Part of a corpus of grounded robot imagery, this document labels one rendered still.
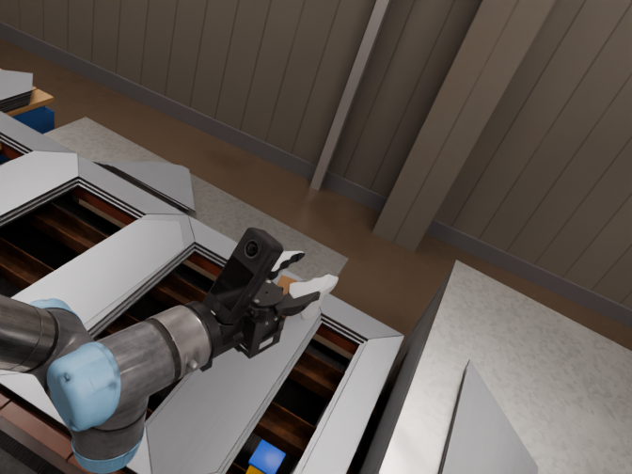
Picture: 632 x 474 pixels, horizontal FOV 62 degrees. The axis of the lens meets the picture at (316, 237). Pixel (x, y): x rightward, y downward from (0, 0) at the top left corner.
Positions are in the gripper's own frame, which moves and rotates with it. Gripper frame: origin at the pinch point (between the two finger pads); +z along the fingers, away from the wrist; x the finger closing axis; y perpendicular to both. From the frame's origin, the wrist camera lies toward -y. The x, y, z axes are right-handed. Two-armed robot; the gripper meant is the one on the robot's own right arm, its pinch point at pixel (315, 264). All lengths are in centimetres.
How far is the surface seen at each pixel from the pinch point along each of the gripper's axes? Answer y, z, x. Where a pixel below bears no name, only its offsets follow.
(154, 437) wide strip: 59, -8, -24
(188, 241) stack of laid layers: 52, 33, -72
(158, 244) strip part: 52, 25, -74
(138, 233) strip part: 51, 22, -81
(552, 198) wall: 82, 275, -34
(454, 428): 41, 32, 21
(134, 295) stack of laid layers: 55, 9, -61
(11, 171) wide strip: 45, 3, -120
